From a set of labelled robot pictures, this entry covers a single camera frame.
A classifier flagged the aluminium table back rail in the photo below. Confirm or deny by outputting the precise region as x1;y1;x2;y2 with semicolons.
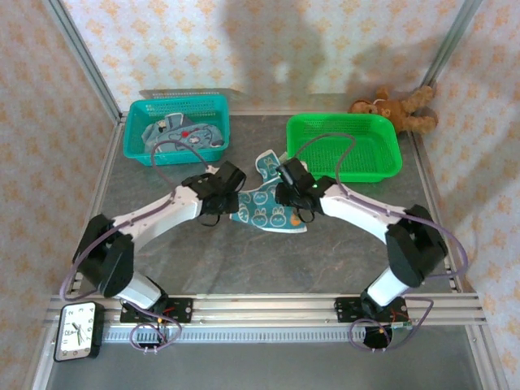
229;108;354;119

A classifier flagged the aluminium front rail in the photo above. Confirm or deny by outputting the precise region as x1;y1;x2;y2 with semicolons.
45;292;488;326

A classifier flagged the aluminium frame post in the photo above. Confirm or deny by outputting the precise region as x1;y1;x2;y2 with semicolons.
422;0;484;89
42;0;123;125

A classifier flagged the grey-blue hello cat towel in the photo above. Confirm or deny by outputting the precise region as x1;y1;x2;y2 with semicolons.
148;123;228;155

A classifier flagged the teal bunny print towel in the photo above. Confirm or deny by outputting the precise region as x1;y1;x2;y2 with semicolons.
229;149;309;235

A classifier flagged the aluminium lower frame leg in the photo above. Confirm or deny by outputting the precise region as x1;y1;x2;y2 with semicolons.
465;324;509;390
24;324;62;390

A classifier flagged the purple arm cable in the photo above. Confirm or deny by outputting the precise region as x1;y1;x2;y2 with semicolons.
290;132;470;353
59;140;219;353

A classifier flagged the black white alarm clock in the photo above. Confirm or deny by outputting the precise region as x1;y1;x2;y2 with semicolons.
53;301;105;363

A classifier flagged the brown teddy bear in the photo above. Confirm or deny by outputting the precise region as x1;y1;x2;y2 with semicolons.
349;84;440;135

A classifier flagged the slotted grey cable duct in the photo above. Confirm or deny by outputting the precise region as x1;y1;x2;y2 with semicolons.
99;326;394;344

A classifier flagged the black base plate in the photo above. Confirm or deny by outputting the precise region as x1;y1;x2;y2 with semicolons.
335;296;409;324
120;297;194;325

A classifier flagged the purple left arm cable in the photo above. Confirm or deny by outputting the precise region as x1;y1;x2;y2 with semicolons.
59;140;219;353

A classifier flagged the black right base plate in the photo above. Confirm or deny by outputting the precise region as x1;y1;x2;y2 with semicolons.
335;296;409;324

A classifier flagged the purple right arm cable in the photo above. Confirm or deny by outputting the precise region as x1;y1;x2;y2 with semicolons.
290;132;470;353

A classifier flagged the aluminium table side rail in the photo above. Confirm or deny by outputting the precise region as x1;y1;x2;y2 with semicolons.
405;132;466;293
64;121;125;294

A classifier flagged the green plastic basket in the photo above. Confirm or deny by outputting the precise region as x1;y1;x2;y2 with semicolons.
285;112;404;184

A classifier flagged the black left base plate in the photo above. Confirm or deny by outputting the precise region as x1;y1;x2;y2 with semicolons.
120;297;194;325

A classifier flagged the teal plastic basket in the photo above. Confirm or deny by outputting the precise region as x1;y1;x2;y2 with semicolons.
123;98;232;167

